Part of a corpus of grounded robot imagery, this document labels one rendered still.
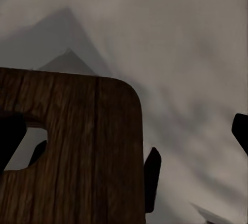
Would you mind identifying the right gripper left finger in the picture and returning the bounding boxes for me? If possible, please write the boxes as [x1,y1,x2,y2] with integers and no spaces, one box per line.
[0,114,27,174]

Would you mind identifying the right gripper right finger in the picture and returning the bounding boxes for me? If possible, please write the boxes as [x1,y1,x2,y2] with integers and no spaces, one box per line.
[231,113,248,155]

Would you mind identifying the cutting board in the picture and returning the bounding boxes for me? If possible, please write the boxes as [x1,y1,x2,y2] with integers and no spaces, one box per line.
[0,67,146,224]

